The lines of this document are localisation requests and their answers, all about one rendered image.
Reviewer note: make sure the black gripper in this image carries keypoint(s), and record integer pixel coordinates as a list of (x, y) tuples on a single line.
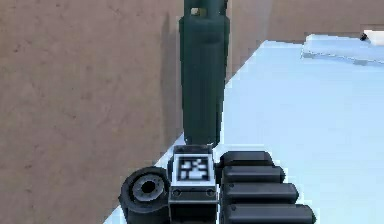
[(146, 193)]

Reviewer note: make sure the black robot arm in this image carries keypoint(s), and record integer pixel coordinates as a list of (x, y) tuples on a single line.
[(253, 193)]

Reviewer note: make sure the dark green tall cylinder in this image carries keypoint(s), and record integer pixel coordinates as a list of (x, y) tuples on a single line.
[(203, 83)]

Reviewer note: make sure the pale blue flat slab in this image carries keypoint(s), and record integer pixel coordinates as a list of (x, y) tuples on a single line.
[(343, 50)]

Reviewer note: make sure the white block with black tip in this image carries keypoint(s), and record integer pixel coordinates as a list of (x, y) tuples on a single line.
[(375, 36)]

